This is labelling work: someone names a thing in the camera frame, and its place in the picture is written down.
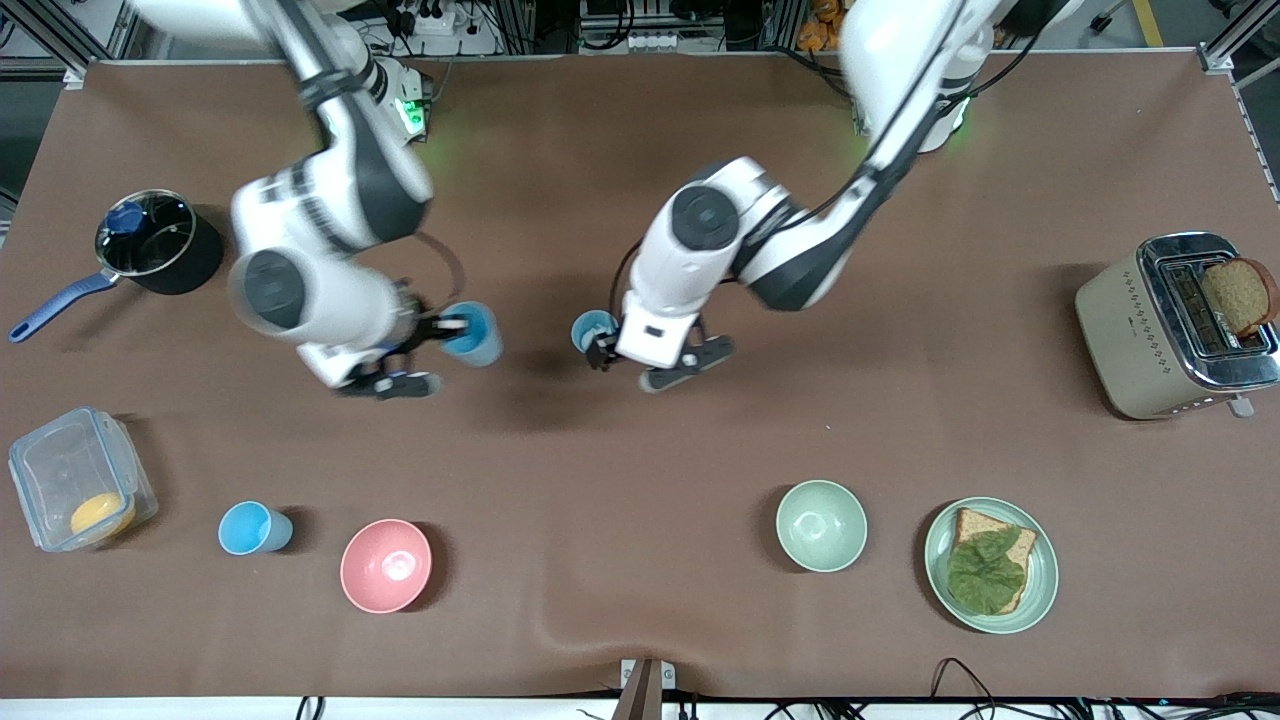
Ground black looped floor cable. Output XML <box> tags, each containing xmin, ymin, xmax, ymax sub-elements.
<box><xmin>930</xmin><ymin>656</ymin><xmax>1004</xmax><ymax>703</ymax></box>

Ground bag of orange buns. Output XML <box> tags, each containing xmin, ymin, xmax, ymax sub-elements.
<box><xmin>796</xmin><ymin>0</ymin><xmax>853</xmax><ymax>53</ymax></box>

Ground pale green bowl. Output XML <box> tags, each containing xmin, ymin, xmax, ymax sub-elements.
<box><xmin>776</xmin><ymin>480</ymin><xmax>869</xmax><ymax>574</ymax></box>

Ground beige metal toaster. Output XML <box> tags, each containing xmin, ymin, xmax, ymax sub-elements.
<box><xmin>1075</xmin><ymin>232</ymin><xmax>1280</xmax><ymax>421</ymax></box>

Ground brown bread slice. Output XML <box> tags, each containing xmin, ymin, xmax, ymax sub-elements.
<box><xmin>948</xmin><ymin>507</ymin><xmax>1039</xmax><ymax>615</ymax></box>

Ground aluminium frame post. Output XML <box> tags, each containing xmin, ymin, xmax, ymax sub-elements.
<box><xmin>0</xmin><ymin>0</ymin><xmax>146</xmax><ymax>83</ymax></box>
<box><xmin>1198</xmin><ymin>0</ymin><xmax>1280</xmax><ymax>76</ymax></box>

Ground glass lid blue knob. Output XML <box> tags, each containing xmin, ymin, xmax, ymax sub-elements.
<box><xmin>96</xmin><ymin>190</ymin><xmax>197</xmax><ymax>278</ymax></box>

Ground metal table edge bracket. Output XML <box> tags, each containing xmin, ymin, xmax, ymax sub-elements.
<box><xmin>619</xmin><ymin>657</ymin><xmax>677</xmax><ymax>720</ymax></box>

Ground blue plastic cup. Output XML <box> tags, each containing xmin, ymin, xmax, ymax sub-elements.
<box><xmin>218</xmin><ymin>501</ymin><xmax>295</xmax><ymax>556</ymax></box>
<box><xmin>438</xmin><ymin>301</ymin><xmax>504</xmax><ymax>369</ymax></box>

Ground pink bowl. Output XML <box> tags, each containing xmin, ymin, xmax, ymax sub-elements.
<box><xmin>340</xmin><ymin>518</ymin><xmax>433</xmax><ymax>614</ymax></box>

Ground green lettuce leaf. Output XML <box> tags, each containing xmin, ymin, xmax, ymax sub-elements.
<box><xmin>946</xmin><ymin>528</ymin><xmax>1027</xmax><ymax>613</ymax></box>

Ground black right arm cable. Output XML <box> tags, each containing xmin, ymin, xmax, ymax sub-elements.
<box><xmin>405</xmin><ymin>231</ymin><xmax>468</xmax><ymax>306</ymax></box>

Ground blue cup with white contents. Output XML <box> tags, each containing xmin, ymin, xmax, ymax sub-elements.
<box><xmin>570</xmin><ymin>309</ymin><xmax>622</xmax><ymax>357</ymax></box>

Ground black pot blue handle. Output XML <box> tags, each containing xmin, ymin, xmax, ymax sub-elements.
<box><xmin>8</xmin><ymin>188</ymin><xmax>225</xmax><ymax>345</ymax></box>

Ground pale green plate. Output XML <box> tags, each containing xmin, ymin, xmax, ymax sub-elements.
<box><xmin>923</xmin><ymin>497</ymin><xmax>1060</xmax><ymax>635</ymax></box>

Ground yellow round food piece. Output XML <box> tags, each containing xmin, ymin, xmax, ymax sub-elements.
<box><xmin>70</xmin><ymin>492</ymin><xmax>138</xmax><ymax>542</ymax></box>

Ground brown toast slice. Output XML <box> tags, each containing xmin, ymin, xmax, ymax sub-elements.
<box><xmin>1200</xmin><ymin>257</ymin><xmax>1280</xmax><ymax>339</ymax></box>

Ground clear plastic container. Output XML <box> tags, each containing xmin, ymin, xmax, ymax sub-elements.
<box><xmin>8</xmin><ymin>406</ymin><xmax>160</xmax><ymax>554</ymax></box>

